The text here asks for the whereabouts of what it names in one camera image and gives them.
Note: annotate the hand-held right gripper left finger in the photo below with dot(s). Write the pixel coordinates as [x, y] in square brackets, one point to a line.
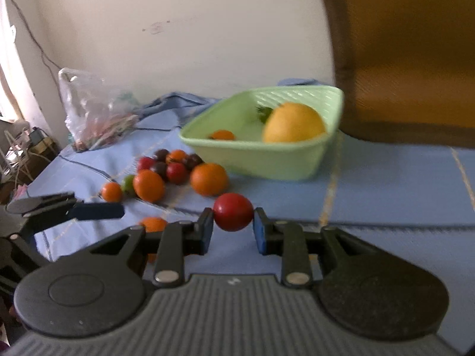
[206, 231]

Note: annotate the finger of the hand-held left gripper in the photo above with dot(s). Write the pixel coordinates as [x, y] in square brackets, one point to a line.
[100, 211]
[37, 204]

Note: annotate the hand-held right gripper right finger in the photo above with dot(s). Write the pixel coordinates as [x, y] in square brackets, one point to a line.
[260, 231]

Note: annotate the red round tomato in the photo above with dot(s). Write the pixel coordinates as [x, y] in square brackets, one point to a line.
[233, 212]

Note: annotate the pile of mixed small tomatoes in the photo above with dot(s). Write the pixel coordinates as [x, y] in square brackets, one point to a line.
[209, 180]

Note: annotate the light green plastic basket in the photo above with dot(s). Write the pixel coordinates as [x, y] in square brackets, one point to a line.
[259, 159]

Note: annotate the orange cherry tomato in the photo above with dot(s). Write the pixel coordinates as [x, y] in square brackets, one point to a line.
[222, 135]

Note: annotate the clear plastic bag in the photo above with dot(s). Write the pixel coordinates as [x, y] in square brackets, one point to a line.
[92, 118]

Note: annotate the large yellow citrus fruit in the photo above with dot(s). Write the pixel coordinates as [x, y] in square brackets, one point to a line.
[295, 124]

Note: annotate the blue checked cloth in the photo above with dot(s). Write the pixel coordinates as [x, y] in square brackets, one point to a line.
[389, 189]

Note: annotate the brown woven chair mat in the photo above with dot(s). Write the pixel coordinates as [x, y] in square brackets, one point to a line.
[408, 52]

